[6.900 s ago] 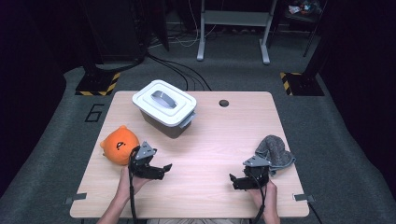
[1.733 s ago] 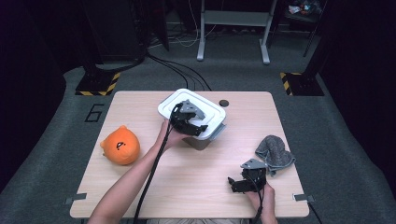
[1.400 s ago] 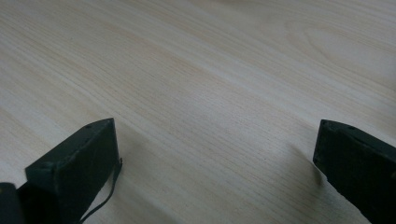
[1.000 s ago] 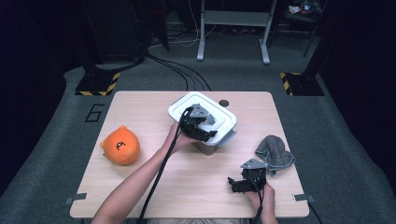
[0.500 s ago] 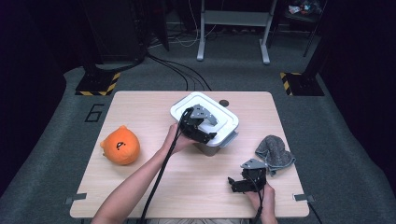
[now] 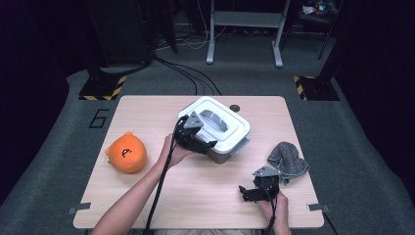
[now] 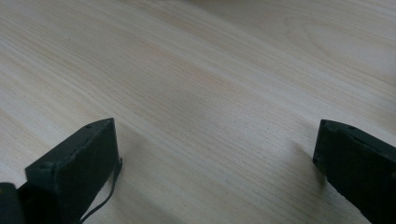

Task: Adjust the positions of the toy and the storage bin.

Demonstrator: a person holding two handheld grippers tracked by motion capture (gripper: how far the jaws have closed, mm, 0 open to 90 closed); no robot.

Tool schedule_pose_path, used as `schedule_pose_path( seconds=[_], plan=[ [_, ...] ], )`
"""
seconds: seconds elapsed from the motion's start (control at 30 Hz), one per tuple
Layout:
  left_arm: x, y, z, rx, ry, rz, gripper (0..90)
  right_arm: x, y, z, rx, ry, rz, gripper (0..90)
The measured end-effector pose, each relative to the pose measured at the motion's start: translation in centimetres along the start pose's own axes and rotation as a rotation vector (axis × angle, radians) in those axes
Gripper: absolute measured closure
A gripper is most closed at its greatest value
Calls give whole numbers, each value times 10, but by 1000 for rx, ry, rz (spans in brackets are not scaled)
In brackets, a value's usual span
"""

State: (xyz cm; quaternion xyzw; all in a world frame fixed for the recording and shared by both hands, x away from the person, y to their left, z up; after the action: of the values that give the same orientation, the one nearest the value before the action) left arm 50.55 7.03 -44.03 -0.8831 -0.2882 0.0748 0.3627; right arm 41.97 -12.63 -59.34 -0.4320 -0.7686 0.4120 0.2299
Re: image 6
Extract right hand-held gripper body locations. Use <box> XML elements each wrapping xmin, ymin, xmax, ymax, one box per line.
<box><xmin>254</xmin><ymin>165</ymin><xmax>282</xmax><ymax>202</ymax></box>

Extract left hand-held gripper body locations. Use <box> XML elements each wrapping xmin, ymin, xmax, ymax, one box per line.
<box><xmin>172</xmin><ymin>111</ymin><xmax>205</xmax><ymax>153</ymax></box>

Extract white lid with grey handle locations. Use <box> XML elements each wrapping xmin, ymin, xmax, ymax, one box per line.
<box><xmin>178</xmin><ymin>96</ymin><xmax>252</xmax><ymax>155</ymax></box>

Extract grey fluffy cloth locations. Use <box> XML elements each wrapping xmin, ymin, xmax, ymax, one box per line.
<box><xmin>267</xmin><ymin>141</ymin><xmax>311</xmax><ymax>185</ymax></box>

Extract orange plush toy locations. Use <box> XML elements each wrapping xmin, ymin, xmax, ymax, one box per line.
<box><xmin>105</xmin><ymin>130</ymin><xmax>148</xmax><ymax>174</ymax></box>

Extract person's left hand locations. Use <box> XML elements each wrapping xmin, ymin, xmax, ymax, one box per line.
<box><xmin>158</xmin><ymin>133</ymin><xmax>197</xmax><ymax>169</ymax></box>

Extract person's right hand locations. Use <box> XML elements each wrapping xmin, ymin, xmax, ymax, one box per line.
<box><xmin>257</xmin><ymin>191</ymin><xmax>290</xmax><ymax>229</ymax></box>

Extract person's light clothing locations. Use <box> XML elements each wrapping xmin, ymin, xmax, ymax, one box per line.
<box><xmin>153</xmin><ymin>229</ymin><xmax>262</xmax><ymax>235</ymax></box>

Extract black stand base striped edge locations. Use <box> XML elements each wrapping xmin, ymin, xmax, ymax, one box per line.
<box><xmin>77</xmin><ymin>75</ymin><xmax>127</xmax><ymax>102</ymax></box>
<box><xmin>293</xmin><ymin>75</ymin><xmax>341</xmax><ymax>102</ymax></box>

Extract dark cabinet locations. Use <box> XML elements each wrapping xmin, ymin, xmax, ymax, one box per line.
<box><xmin>85</xmin><ymin>0</ymin><xmax>155</xmax><ymax>67</ymax></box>

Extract colourful clutter on dark shelf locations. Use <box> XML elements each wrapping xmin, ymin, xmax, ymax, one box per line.
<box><xmin>301</xmin><ymin>0</ymin><xmax>339</xmax><ymax>18</ymax></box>

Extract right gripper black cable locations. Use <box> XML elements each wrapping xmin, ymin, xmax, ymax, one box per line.
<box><xmin>262</xmin><ymin>182</ymin><xmax>279</xmax><ymax>235</ymax></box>

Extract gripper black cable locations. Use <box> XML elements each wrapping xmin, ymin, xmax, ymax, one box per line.
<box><xmin>143</xmin><ymin>116</ymin><xmax>184</xmax><ymax>235</ymax></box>
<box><xmin>262</xmin><ymin>182</ymin><xmax>279</xmax><ymax>235</ymax></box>

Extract black floor cables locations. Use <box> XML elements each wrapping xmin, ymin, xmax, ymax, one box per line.
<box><xmin>152</xmin><ymin>55</ymin><xmax>223</xmax><ymax>97</ymax></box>

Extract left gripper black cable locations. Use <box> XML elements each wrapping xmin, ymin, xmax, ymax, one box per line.
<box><xmin>143</xmin><ymin>116</ymin><xmax>184</xmax><ymax>235</ymax></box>

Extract white floor cable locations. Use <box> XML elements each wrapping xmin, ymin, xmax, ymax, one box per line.
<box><xmin>156</xmin><ymin>0</ymin><xmax>229</xmax><ymax>52</ymax></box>

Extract white metal desk frame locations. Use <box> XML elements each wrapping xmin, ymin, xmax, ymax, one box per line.
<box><xmin>206</xmin><ymin>0</ymin><xmax>292</xmax><ymax>69</ymax></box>

